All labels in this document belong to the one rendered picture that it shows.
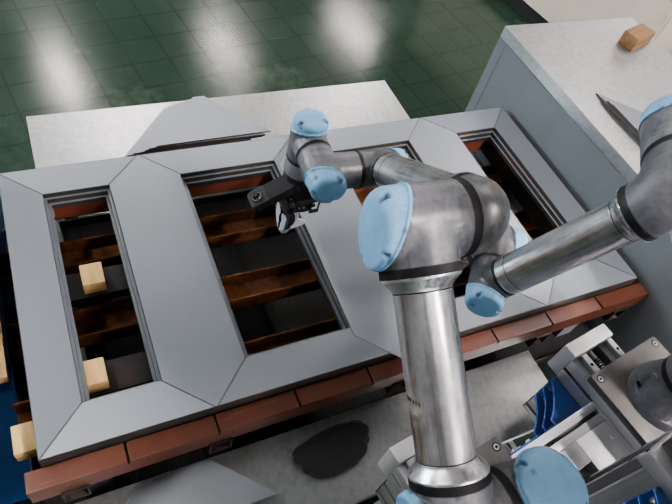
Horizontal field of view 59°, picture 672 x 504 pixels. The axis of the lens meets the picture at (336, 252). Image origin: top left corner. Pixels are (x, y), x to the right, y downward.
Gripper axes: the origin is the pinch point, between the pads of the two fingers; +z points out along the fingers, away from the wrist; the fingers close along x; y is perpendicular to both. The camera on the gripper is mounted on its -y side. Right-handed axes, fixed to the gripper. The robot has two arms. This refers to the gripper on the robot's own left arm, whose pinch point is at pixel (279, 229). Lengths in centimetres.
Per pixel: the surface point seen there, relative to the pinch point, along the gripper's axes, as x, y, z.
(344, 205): 7.7, 22.5, 5.6
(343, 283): -16.0, 11.8, 5.6
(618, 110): 7, 109, -16
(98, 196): 27.2, -38.3, 8.3
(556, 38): 46, 115, -14
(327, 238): -1.8, 13.3, 5.6
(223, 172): 27.7, -5.6, 7.0
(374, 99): 60, 60, 16
